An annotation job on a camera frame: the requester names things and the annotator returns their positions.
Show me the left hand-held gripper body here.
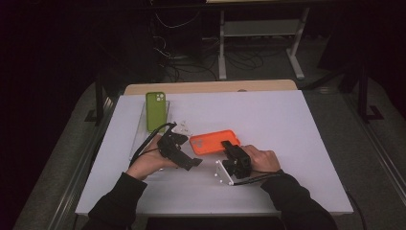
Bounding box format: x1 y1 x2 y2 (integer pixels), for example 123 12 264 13
156 120 194 171

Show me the green phone case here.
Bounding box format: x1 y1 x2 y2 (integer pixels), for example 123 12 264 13
146 91 168 133

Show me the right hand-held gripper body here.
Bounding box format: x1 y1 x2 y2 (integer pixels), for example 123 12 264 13
214 147 253 186

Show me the orange phone case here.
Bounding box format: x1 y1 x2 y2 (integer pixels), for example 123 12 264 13
189 128 242 156

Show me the hanging white cable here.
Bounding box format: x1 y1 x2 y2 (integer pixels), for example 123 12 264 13
154 11 202 31

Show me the black metal stand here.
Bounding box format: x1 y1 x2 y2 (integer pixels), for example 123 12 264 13
357 60 386 124
84 71 111 126

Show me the light wooden table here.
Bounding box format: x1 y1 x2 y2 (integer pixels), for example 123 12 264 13
124 80 299 96

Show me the person's left hand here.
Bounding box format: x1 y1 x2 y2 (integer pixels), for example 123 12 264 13
124 137 180 181

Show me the clear plastic tray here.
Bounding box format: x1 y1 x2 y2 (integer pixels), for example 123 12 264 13
128 100 171 162

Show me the grey metal rail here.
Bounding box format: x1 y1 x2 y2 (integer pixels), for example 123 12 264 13
47 95 117 230
344 94 406 196

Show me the person's right hand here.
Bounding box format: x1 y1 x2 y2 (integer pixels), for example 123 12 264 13
240 144 282 174

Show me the tangle of black floor cables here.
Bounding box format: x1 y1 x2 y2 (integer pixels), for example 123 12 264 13
159 44 266 82

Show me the left hand-held gripper black cable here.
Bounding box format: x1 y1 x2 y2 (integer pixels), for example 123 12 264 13
129 122 177 167

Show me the white metal desk frame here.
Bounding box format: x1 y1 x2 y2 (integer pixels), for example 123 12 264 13
217 7 310 81

